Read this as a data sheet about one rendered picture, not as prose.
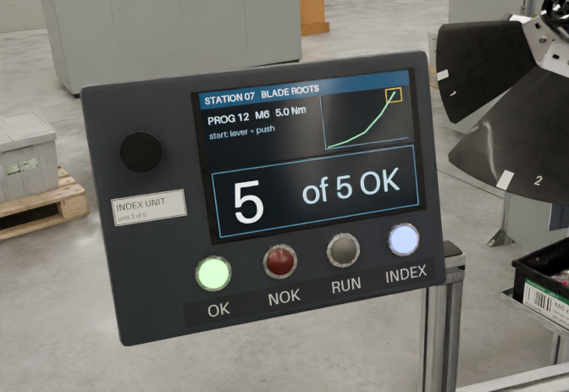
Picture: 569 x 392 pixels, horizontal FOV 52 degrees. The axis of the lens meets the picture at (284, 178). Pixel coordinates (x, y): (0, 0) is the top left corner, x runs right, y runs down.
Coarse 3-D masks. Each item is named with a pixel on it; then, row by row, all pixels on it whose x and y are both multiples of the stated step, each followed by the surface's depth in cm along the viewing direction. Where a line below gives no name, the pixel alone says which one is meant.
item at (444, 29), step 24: (456, 24) 128; (480, 24) 122; (504, 24) 117; (456, 48) 127; (480, 48) 122; (504, 48) 118; (528, 48) 114; (456, 72) 128; (480, 72) 123; (504, 72) 119; (480, 96) 124; (456, 120) 129
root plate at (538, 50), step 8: (528, 24) 113; (528, 32) 114; (536, 32) 112; (544, 32) 111; (552, 32) 110; (528, 40) 114; (536, 40) 113; (552, 40) 111; (560, 40) 109; (536, 48) 113; (544, 48) 112; (536, 56) 114
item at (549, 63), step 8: (552, 48) 104; (560, 48) 104; (568, 48) 103; (544, 56) 104; (560, 56) 103; (568, 56) 103; (544, 64) 103; (552, 64) 103; (560, 64) 103; (560, 72) 103; (568, 72) 102
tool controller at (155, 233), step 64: (320, 64) 44; (384, 64) 45; (128, 128) 41; (192, 128) 42; (256, 128) 43; (320, 128) 44; (384, 128) 45; (128, 192) 41; (192, 192) 42; (320, 192) 44; (384, 192) 45; (128, 256) 42; (192, 256) 43; (256, 256) 44; (320, 256) 45; (384, 256) 46; (128, 320) 42; (192, 320) 43; (256, 320) 44
